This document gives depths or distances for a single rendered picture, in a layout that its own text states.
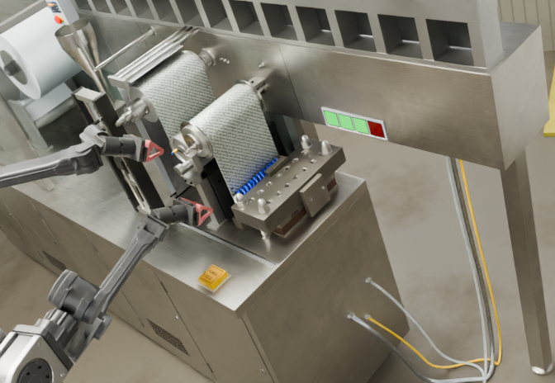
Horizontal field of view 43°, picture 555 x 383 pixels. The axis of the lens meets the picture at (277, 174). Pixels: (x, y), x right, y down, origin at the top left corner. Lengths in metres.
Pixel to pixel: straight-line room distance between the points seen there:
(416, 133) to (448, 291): 1.30
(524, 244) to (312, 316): 0.73
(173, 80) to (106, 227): 0.67
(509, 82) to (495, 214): 1.73
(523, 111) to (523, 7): 2.65
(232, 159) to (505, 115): 0.90
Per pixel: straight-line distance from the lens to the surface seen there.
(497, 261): 3.34
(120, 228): 2.73
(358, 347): 2.75
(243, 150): 2.37
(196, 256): 2.43
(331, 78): 2.18
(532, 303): 2.63
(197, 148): 2.29
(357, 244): 2.52
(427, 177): 3.86
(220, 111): 2.30
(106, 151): 2.11
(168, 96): 2.43
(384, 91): 2.06
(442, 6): 1.79
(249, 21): 2.42
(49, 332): 1.48
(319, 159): 2.39
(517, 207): 2.31
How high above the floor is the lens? 2.38
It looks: 34 degrees down
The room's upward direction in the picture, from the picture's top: 21 degrees counter-clockwise
